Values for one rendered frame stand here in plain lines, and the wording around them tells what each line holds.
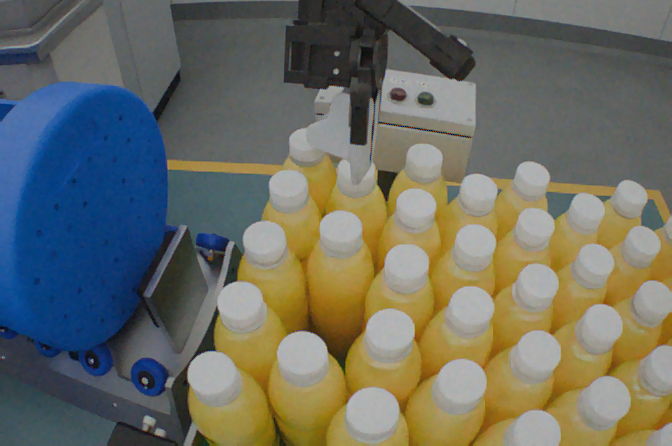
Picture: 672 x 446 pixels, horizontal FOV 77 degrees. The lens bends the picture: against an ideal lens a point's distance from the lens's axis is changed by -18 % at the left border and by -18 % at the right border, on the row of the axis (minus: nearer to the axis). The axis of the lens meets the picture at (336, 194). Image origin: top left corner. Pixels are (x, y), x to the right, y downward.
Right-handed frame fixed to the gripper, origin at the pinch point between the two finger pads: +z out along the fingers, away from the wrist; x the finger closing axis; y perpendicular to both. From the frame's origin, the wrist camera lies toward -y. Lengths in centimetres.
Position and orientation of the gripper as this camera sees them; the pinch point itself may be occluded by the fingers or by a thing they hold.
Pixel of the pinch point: (364, 172)
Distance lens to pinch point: 49.0
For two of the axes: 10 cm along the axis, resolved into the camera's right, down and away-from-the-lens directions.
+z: -0.5, 9.2, 3.8
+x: -2.3, 3.6, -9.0
